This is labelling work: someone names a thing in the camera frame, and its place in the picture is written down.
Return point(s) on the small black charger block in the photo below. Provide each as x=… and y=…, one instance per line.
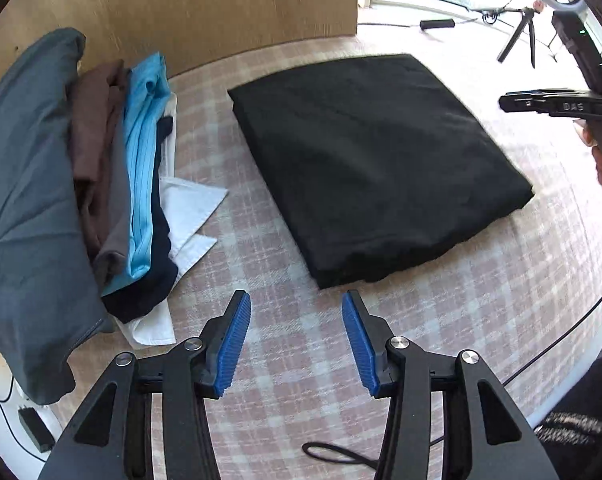
x=36, y=429

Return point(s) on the navy folded garment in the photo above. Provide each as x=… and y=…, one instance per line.
x=141, y=297

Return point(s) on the dark grey folded garment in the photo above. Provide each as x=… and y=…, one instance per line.
x=49, y=300

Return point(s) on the black white knit sleeve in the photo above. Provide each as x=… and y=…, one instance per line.
x=571, y=433

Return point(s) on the black sport shorts yellow stripes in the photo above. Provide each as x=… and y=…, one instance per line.
x=374, y=164

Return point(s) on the white folded shirt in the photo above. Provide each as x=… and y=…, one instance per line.
x=186, y=205

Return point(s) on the wooden board panel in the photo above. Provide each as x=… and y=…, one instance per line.
x=189, y=33

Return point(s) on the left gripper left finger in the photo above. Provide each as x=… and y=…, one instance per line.
x=109, y=435

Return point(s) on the black power adapter with cable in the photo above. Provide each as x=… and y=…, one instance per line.
x=426, y=17

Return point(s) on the brown folded garment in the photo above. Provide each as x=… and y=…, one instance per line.
x=97, y=102

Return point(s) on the light blue folded garment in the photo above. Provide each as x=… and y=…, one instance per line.
x=145, y=103

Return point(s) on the black camera tripod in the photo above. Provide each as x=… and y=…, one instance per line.
x=518, y=30

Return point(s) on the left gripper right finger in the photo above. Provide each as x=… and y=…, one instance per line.
x=486, y=436

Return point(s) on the pink plaid tablecloth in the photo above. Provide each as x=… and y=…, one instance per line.
x=526, y=293

